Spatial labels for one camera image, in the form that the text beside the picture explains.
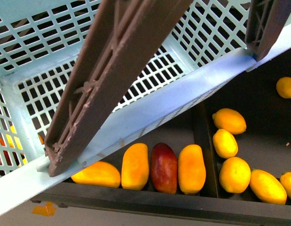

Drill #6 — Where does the black produce tray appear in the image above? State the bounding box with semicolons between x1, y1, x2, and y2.
32;49;291;226

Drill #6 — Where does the orange floor tape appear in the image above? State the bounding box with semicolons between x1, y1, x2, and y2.
32;202;56;217

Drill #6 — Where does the red mango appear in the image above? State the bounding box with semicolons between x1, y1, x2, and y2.
150;143;178;194

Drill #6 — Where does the yellow mango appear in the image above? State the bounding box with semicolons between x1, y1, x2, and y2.
121;143;149;190
71;161;121;188
178;144;206;194

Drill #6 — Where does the brown basket handle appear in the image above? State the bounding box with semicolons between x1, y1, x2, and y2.
45;0;291;177

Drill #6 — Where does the light blue plastic basket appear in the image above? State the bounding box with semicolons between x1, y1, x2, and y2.
0;0;291;219

